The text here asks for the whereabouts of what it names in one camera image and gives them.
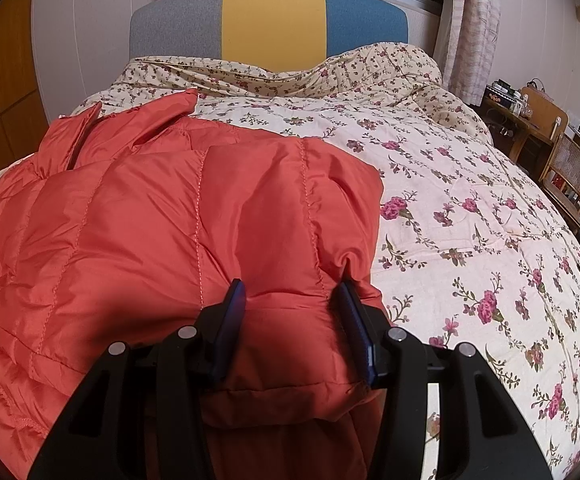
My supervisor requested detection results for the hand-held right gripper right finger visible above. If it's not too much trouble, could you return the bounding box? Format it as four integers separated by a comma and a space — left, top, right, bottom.
337, 281, 554, 480

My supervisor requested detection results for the wooden shelf cabinet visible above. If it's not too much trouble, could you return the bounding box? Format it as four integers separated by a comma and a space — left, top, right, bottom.
540, 132, 580, 233

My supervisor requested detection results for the floral quilt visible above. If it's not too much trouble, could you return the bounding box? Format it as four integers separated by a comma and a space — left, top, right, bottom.
0, 41, 580, 480

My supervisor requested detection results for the wooden chair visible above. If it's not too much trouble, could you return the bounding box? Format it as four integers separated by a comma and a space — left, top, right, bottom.
519, 86, 569, 171

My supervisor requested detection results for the grey yellow blue headboard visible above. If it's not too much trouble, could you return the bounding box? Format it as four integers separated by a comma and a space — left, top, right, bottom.
130, 0, 410, 73

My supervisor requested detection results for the wooden wardrobe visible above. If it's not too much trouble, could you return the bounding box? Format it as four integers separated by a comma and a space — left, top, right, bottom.
0, 0, 47, 187

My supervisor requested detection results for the patterned curtain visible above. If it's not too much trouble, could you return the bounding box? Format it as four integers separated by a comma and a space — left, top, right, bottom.
440, 0, 502, 107

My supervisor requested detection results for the orange puffer jacket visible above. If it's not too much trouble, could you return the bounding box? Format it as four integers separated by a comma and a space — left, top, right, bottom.
0, 87, 387, 480

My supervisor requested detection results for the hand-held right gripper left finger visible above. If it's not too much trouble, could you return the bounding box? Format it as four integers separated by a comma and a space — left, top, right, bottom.
26, 278, 247, 480

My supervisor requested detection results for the wooden desk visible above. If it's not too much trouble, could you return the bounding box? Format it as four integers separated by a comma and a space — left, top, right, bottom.
482, 91, 556, 171

